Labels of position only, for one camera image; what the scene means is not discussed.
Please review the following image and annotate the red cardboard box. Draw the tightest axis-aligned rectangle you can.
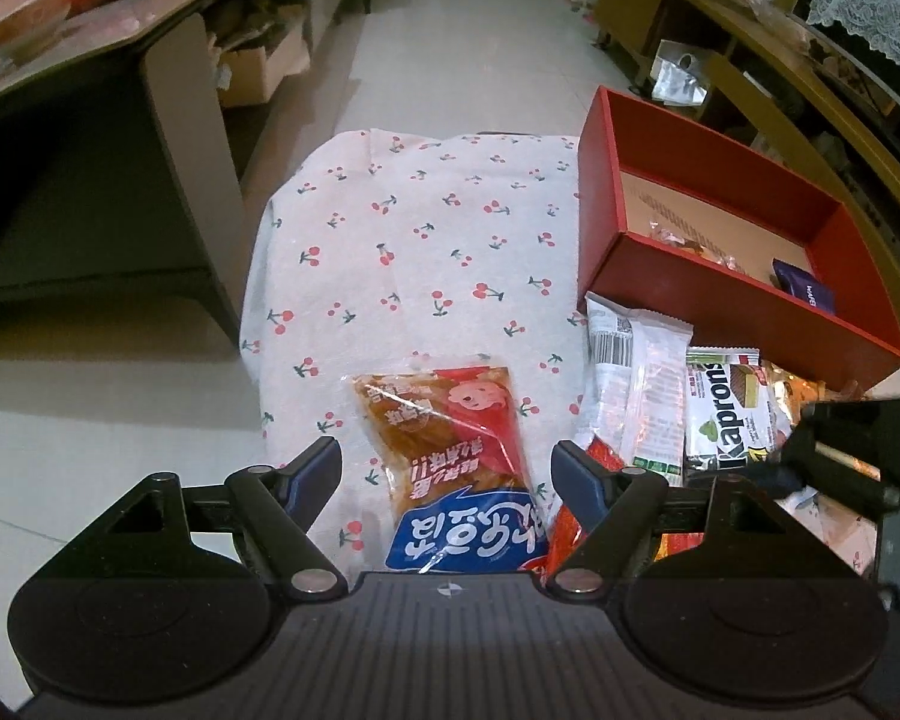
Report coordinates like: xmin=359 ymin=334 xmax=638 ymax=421
xmin=576 ymin=86 xmax=900 ymax=391

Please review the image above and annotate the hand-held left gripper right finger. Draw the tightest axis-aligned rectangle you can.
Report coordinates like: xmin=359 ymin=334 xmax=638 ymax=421
xmin=544 ymin=441 xmax=818 ymax=602

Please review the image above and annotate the green and white wafer packet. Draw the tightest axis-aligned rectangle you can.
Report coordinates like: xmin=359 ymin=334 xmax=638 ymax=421
xmin=679 ymin=345 xmax=796 ymax=475

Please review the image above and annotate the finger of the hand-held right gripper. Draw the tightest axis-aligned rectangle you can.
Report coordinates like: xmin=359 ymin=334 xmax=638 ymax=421
xmin=799 ymin=399 xmax=900 ymax=466
xmin=746 ymin=427 xmax=900 ymax=515

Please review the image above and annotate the silver foil bag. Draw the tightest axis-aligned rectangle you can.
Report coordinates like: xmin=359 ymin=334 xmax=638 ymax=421
xmin=649 ymin=39 xmax=710 ymax=107

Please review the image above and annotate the white barcode snack packet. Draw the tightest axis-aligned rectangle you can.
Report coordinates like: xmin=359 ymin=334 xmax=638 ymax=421
xmin=570 ymin=292 xmax=695 ymax=488

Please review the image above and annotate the orange snack packet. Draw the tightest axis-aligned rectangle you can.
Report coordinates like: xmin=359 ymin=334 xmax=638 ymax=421
xmin=761 ymin=361 xmax=863 ymax=428

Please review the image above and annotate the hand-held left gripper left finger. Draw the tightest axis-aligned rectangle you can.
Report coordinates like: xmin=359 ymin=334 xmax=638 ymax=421
xmin=71 ymin=436 xmax=347 ymax=602

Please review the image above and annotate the glass bowl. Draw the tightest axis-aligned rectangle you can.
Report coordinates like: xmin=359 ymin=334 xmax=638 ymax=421
xmin=0 ymin=0 xmax=76 ymax=65

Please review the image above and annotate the grey side table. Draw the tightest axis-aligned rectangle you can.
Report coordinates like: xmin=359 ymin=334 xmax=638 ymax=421
xmin=0 ymin=0 xmax=323 ymax=323

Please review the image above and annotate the purple snack packet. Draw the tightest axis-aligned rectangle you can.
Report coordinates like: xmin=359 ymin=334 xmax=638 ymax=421
xmin=771 ymin=258 xmax=835 ymax=310

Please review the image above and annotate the red and blue snack packet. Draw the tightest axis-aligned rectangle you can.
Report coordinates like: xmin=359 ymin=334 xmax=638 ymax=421
xmin=349 ymin=364 xmax=552 ymax=572

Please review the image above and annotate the pale pink snack packet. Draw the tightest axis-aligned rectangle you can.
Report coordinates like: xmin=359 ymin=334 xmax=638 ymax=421
xmin=787 ymin=487 xmax=882 ymax=578

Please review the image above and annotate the cherry print white cloth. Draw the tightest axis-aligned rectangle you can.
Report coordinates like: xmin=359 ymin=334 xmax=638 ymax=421
xmin=238 ymin=129 xmax=893 ymax=593

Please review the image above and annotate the long red snack packet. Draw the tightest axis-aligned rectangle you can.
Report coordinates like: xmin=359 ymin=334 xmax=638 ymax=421
xmin=544 ymin=439 xmax=706 ymax=586

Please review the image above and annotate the brown cardboard box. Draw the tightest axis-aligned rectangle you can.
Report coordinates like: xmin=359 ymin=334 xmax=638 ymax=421
xmin=210 ymin=7 xmax=312 ymax=107

